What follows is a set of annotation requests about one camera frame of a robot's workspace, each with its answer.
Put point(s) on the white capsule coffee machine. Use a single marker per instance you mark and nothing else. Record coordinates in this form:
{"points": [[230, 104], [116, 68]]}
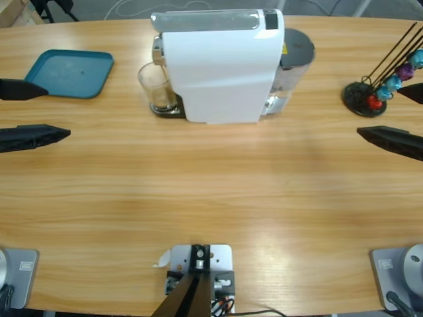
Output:
{"points": [[218, 72]]}

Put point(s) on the black metal stand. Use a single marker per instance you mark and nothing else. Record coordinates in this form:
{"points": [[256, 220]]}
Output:
{"points": [[49, 8]]}

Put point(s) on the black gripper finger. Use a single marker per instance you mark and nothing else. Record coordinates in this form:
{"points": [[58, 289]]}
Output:
{"points": [[29, 137], [20, 90], [393, 140], [413, 92]]}

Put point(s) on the purple coffee capsule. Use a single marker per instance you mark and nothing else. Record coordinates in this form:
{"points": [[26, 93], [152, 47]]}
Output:
{"points": [[406, 71]]}

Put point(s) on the teal plastic tray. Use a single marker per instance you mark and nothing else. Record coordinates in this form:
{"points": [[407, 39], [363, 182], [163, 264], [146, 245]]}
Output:
{"points": [[72, 72]]}

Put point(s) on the white mount block, dark post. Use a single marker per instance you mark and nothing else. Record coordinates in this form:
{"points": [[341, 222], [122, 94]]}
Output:
{"points": [[219, 257]]}

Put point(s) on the white paper tag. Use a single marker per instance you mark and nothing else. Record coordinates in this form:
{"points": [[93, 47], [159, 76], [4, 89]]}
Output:
{"points": [[162, 259]]}

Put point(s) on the black capsule holder with rods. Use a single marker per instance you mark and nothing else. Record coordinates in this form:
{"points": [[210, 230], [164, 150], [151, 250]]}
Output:
{"points": [[355, 95]]}

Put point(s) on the teal coffee capsule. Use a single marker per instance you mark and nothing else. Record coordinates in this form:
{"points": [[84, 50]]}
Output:
{"points": [[383, 93], [417, 59], [394, 83]]}

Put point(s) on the wooden crate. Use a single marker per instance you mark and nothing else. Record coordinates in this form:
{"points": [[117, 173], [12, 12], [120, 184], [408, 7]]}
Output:
{"points": [[16, 14]]}

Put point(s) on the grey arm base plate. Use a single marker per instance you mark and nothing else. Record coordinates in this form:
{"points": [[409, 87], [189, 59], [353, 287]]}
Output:
{"points": [[386, 274], [23, 274]]}

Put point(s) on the red coffee capsule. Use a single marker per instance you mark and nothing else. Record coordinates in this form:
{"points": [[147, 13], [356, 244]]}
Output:
{"points": [[375, 103]]}

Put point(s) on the clear glass cup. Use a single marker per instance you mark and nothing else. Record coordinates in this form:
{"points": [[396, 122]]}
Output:
{"points": [[158, 89]]}

